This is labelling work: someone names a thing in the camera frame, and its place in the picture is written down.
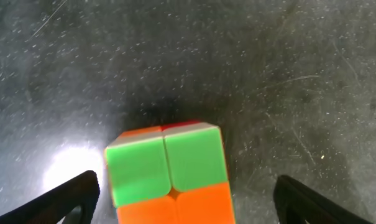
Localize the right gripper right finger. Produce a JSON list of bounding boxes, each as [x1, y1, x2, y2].
[[272, 174, 375, 224]]

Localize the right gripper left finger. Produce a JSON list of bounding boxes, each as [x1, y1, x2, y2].
[[0, 169, 101, 224]]

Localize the many-coloured puzzle cube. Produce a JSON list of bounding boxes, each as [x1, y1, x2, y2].
[[104, 120, 237, 224]]

